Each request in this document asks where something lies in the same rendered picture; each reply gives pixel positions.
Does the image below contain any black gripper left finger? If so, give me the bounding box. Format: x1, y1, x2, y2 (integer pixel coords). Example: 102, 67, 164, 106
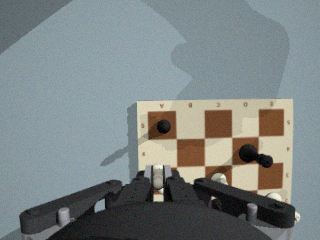
19, 165, 154, 240

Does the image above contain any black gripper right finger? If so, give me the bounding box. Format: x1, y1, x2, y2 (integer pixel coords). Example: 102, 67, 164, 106
163, 165, 295, 240

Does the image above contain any brown and cream chessboard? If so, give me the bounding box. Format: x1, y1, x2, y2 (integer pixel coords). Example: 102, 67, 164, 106
137, 99, 293, 204

